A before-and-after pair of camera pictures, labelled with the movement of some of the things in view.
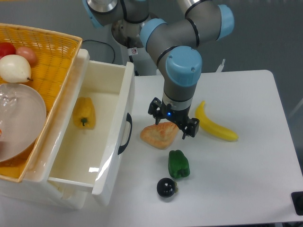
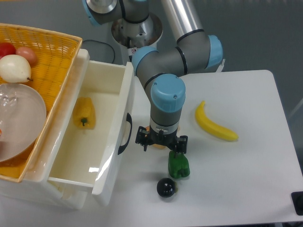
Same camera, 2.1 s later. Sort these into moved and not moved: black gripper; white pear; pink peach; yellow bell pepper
Moved: black gripper
Not moved: white pear; yellow bell pepper; pink peach
